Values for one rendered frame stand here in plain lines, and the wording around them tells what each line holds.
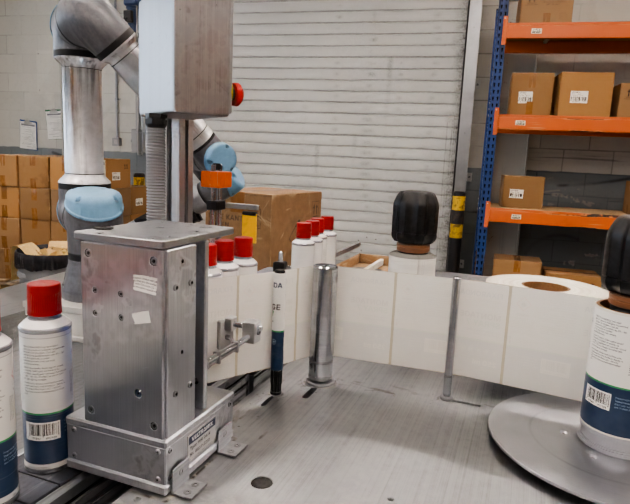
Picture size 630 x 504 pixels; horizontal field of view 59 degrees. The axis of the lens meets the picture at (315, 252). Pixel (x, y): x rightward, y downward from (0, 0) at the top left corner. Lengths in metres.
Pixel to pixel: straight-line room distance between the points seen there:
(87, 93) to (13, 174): 3.67
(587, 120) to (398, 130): 1.61
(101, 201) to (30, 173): 3.70
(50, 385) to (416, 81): 4.86
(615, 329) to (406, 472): 0.29
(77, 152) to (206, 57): 0.56
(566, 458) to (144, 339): 0.50
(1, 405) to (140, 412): 0.13
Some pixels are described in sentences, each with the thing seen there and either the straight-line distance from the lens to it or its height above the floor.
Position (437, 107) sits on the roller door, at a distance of 5.26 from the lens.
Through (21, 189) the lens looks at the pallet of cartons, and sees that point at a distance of 5.01.
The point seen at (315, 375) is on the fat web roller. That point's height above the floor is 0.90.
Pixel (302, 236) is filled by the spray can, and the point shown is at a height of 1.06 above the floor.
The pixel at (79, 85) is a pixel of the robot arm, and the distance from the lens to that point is 1.40.
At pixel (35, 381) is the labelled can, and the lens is 0.66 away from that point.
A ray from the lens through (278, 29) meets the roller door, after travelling 5.64.
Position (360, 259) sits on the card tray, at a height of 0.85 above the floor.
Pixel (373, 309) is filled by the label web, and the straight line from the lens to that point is 0.87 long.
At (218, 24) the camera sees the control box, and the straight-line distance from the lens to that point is 0.94.
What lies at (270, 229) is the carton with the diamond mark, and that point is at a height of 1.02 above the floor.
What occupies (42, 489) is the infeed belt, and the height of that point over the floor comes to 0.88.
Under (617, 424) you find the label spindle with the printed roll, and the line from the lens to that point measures 0.78.
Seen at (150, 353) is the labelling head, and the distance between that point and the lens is 0.58.
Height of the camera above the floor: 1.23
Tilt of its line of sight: 10 degrees down
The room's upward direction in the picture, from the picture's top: 3 degrees clockwise
